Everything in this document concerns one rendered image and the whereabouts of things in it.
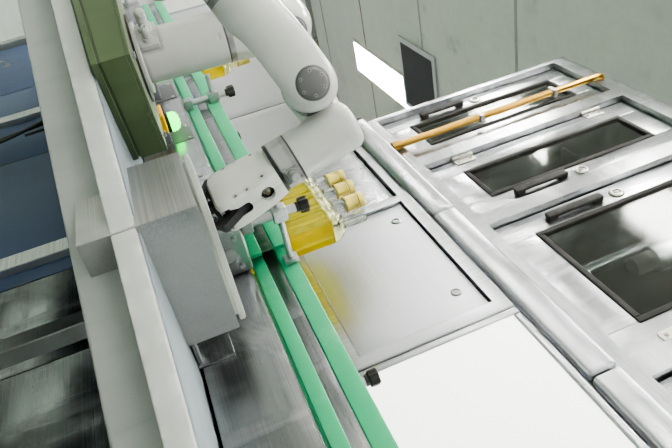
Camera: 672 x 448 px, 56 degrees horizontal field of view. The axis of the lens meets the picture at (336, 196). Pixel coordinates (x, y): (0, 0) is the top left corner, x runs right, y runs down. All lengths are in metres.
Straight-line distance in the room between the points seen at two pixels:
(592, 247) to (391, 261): 0.43
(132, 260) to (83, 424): 0.57
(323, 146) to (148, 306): 0.32
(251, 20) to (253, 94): 6.68
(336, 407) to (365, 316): 0.38
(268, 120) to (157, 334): 7.00
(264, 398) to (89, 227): 0.33
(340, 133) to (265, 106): 6.75
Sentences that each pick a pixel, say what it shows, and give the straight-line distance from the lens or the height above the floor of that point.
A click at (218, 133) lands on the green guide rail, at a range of 1.48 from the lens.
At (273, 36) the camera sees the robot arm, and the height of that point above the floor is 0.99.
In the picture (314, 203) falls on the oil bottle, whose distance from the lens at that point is 1.34.
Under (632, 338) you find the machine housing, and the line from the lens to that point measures 1.29.
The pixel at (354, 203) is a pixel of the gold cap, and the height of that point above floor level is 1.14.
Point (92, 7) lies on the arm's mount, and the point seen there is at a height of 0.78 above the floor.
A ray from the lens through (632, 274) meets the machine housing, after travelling 1.43.
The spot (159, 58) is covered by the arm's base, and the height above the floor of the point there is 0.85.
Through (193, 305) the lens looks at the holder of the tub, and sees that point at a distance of 0.93.
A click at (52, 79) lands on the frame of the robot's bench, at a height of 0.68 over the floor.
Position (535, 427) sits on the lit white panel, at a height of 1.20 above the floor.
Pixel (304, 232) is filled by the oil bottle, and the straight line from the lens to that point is 1.26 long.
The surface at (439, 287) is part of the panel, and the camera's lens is 1.31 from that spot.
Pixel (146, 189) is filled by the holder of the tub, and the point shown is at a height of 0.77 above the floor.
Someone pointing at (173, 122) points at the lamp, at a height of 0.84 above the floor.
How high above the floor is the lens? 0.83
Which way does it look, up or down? 12 degrees up
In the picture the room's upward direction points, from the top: 70 degrees clockwise
